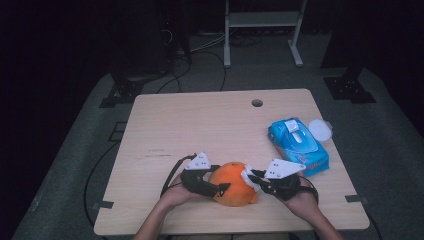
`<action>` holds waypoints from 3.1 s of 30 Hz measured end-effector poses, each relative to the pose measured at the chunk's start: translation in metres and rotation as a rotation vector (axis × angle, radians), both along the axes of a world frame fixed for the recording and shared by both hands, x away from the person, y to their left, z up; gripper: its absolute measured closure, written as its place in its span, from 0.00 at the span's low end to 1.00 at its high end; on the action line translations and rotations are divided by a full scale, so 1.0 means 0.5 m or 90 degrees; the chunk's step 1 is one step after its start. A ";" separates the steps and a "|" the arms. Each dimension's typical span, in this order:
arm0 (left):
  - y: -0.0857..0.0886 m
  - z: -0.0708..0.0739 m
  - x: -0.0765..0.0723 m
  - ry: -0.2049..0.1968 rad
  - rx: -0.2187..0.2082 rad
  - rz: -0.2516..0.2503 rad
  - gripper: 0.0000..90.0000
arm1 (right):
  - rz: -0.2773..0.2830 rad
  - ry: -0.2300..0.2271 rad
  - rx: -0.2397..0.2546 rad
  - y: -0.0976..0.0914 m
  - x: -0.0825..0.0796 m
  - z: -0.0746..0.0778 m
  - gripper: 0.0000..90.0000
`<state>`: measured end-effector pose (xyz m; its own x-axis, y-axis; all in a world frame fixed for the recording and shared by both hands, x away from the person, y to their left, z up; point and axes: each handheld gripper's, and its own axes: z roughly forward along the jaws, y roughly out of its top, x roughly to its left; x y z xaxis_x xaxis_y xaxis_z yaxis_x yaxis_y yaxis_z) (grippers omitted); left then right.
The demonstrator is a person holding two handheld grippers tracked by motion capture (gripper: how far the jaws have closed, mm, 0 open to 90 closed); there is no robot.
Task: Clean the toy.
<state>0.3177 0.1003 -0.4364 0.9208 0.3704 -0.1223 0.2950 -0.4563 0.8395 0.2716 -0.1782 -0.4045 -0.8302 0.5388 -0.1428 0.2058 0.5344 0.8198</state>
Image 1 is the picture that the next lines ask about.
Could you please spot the person's right hand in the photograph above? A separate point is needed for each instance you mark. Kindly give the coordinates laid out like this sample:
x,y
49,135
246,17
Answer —
x,y
305,205

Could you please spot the white wet wipe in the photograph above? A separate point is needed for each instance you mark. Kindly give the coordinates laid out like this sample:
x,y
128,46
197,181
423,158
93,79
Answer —
x,y
247,175

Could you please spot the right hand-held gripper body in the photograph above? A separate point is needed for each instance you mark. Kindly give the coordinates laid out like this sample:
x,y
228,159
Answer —
x,y
281,168

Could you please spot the white metal stand frame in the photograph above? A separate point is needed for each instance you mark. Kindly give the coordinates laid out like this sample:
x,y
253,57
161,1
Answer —
x,y
263,19

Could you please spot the blue wet wipe pack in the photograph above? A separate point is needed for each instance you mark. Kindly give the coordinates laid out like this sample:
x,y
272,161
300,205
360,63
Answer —
x,y
300,146

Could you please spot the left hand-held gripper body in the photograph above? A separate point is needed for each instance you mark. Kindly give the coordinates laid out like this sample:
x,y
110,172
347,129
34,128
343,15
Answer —
x,y
199,162

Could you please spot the black tape strip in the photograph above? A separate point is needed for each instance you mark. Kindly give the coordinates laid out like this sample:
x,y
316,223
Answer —
x,y
356,199
104,204

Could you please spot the person's left hand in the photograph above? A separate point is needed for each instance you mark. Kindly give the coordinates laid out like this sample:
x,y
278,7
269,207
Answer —
x,y
175,196

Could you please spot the orange plush toy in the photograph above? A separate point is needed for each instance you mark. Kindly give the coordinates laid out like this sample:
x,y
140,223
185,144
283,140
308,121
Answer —
x,y
233,186

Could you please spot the black stand base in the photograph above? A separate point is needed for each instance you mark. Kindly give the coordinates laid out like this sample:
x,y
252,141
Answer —
x,y
125,90
348,88

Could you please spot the black tape floor outline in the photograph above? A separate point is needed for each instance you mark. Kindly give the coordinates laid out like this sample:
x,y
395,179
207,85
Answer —
x,y
113,133

